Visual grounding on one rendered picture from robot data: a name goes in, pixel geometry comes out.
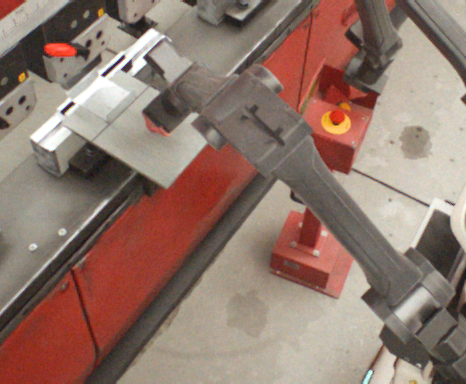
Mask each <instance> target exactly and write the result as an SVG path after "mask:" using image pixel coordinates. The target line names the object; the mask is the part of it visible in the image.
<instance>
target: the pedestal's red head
mask: <svg viewBox="0 0 466 384"><path fill-rule="evenodd" d="M324 61H326V55H324V57H323V59H322V61H321V63H320V66H319V68H318V70H317V72H316V74H314V76H313V78H312V80H311V82H310V84H309V86H308V88H307V90H306V92H305V94H304V97H303V99H302V101H301V103H300V105H299V107H298V109H297V113H298V114H300V110H301V107H302V105H303V102H304V100H305V98H306V97H307V94H308V96H309V90H310V88H311V85H312V83H313V81H314V79H316V78H317V79H318V74H319V72H320V69H321V67H322V65H323V62H324ZM344 73H345V71H343V70H340V69H337V68H334V67H331V66H328V65H324V71H323V75H322V77H321V79H320V83H319V89H318V92H317V94H316V97H314V98H310V100H309V102H308V104H306V108H305V110H304V112H303V114H302V117H303V118H304V119H305V120H306V121H307V123H308V124H309V125H310V127H311V129H312V130H313V133H312V134H310V136H311V138H312V139H313V144H314V146H316V148H317V150H318V152H319V154H320V157H321V159H322V160H323V162H324V163H325V165H326V166H327V168H329V169H332V170H335V171H338V172H340V173H343V174H346V175H349V174H350V172H351V170H352V168H353V165H354V163H355V160H356V158H357V154H358V152H359V149H360V147H361V144H362V142H363V140H364V137H365V135H366V132H367V130H368V127H369V124H370V121H371V119H372V115H373V110H374V108H375V104H376V100H377V96H378V95H377V93H375V92H373V91H371V90H369V92H368V95H367V96H366V97H358V98H355V99H352V100H351V99H349V98H350V94H351V90H350V85H349V84H346V83H345V82H343V81H342V78H343V75H344ZM338 102H343V103H346V104H348V105H349V106H350V108H351V111H350V110H346V109H343V108H340V107H338V106H336V104H337V103H338ZM333 110H340V111H342V112H343V113H344V114H345V115H346V116H348V117H349V118H350V120H351V127H350V129H349V130H348V131H347V132H345V133H343V134H332V133H329V132H328V131H326V130H325V129H324V127H323V125H322V117H323V116H324V115H325V114H326V113H327V112H330V111H333Z"/></svg>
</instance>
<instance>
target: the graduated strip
mask: <svg viewBox="0 0 466 384"><path fill-rule="evenodd" d="M50 1H51V0H29V1H28V2H26V3H25V4H24V5H22V6H21V7H20V8H18V9H17V10H16V11H14V12H13V13H11V14H10V15H9V16H7V17H6V18H5V19H3V20H2V21H1V22H0V39H2V38H3V37H4V36H6V35H7V34H8V33H10V32H11V31H12V30H14V29H15V28H16V27H18V26H19V25H20V24H21V23H23V22H24V21H25V20H27V19H28V18H29V17H31V16H32V15H33V14H35V13H36V12H37V11H39V10H41V9H42V8H43V7H45V6H46V5H47V3H49V2H50Z"/></svg>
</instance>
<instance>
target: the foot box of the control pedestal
mask: <svg viewBox="0 0 466 384"><path fill-rule="evenodd" d="M303 217H304V214H303V213H301V212H298V211H295V210H293V209H292V210H291V211H290V213H289V215H288V217H287V221H286V223H285V225H283V227H282V229H281V232H280V234H279V236H278V238H277V240H276V243H275V245H274V247H273V249H272V253H271V261H270V266H269V269H268V273H271V274H273V275H276V276H278V277H281V278H285V279H287V280H290V281H292V282H295V283H297V284H300V285H303V286H305V287H308V288H310V289H313V290H315V291H318V292H322V293H324V294H327V295H329V297H332V298H334V299H339V298H340V295H341V292H342V290H343V287H344V284H345V282H346V279H347V276H348V273H349V271H350V268H351V265H353V263H354V259H353V256H352V255H350V254H349V253H348V252H347V251H346V250H345V249H344V248H343V246H342V245H341V244H340V243H339V242H338V241H337V240H336V239H335V238H334V236H333V235H332V234H331V233H330V232H329V231H328V230H327V229H326V228H325V227H324V225H323V224H322V229H321V230H323V231H326V232H328V235H327V237H326V240H325V242H324V245H323V247H322V250H321V252H320V256H319V258H316V257H313V256H311V254H308V253H306V252H303V251H300V250H298V249H295V248H292V247H290V244H291V241H292V239H293V237H294V235H295V232H296V230H297V228H298V225H299V223H300V222H301V223H303Z"/></svg>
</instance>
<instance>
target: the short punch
mask: <svg viewBox="0 0 466 384"><path fill-rule="evenodd" d="M101 62H102V59H101V53H99V55H98V56H97V57H96V58H95V59H94V60H93V61H91V62H90V63H89V64H88V65H87V66H86V67H84V68H83V69H82V70H81V71H80V72H79V73H77V74H76V75H75V76H74V77H73V78H72V79H71V80H69V81H68V82H67V83H66V84H61V87H62V89H64V90H65V93H66V97H67V96H69V95H70V94H71V93H72V92H73V91H74V90H75V88H76V87H78V86H79V85H80V84H81V83H82V82H83V81H84V80H86V79H87V78H88V77H89V76H90V75H91V74H92V73H94V72H95V71H96V70H97V69H98V68H99V67H100V66H99V64H100V63H101Z"/></svg>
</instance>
